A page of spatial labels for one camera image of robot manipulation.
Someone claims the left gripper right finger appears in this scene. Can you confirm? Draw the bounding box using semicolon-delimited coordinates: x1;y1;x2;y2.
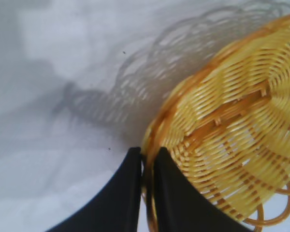
153;146;253;232

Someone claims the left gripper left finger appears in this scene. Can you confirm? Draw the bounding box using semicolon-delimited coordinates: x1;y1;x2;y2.
47;146;148;232

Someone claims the yellow woven basket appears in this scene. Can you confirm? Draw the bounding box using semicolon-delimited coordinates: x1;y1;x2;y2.
141;12;290;232

